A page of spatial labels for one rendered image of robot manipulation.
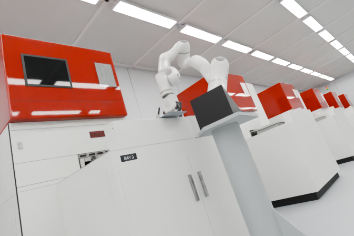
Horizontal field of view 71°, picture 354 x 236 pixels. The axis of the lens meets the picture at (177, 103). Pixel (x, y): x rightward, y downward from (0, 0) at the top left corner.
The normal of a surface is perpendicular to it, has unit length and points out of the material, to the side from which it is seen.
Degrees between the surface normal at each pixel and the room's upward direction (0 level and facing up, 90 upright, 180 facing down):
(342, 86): 90
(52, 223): 90
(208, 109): 90
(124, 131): 90
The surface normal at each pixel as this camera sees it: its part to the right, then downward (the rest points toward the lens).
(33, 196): 0.67, -0.43
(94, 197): -0.67, 0.00
